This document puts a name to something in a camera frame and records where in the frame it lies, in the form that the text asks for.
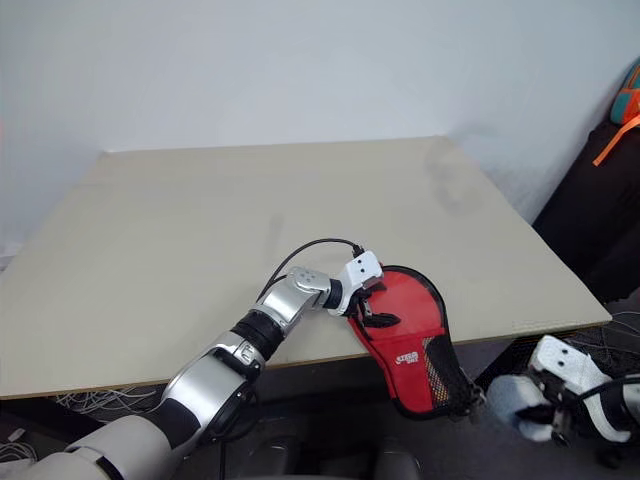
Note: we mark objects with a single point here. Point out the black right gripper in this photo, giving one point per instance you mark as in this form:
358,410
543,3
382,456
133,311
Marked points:
567,410

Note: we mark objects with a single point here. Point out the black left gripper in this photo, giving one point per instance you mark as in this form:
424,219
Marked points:
361,305

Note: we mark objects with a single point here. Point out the red black paddle case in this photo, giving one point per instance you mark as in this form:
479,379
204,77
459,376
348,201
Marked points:
405,305

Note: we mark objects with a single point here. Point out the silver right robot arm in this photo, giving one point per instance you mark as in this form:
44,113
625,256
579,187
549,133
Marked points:
631,410

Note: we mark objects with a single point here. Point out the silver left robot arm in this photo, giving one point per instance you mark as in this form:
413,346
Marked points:
210,385

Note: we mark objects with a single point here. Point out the dark grey rounded shape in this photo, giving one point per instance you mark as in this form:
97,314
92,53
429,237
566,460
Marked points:
397,462

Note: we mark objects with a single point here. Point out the black upholstered furniture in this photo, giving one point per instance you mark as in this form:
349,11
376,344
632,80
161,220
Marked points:
590,210

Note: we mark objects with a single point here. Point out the teal orange bag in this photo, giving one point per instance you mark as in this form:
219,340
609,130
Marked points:
627,100

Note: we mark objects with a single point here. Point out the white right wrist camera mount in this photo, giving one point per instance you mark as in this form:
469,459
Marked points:
562,367

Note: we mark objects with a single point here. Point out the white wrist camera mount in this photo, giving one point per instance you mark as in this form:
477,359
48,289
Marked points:
362,267
562,367

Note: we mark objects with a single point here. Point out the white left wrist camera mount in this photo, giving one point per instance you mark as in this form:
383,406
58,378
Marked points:
362,267

